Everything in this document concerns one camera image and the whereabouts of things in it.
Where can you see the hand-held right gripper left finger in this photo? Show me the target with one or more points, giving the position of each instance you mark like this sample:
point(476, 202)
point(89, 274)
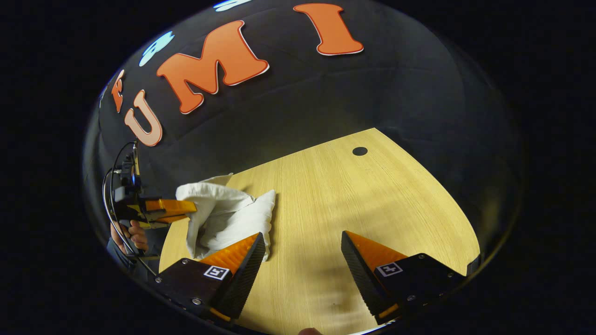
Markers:
point(244, 274)

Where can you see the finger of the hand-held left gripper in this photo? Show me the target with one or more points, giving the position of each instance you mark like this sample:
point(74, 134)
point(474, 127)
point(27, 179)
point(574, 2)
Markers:
point(160, 220)
point(172, 206)

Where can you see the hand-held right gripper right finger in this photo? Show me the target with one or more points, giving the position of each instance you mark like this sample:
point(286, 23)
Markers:
point(363, 274)

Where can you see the white jeans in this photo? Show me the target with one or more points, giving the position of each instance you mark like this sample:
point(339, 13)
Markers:
point(223, 209)

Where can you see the black chair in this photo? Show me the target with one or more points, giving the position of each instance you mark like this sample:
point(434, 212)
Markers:
point(474, 265)

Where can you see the black backdrop cloth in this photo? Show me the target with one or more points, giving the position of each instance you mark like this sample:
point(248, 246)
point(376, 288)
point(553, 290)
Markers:
point(372, 93)

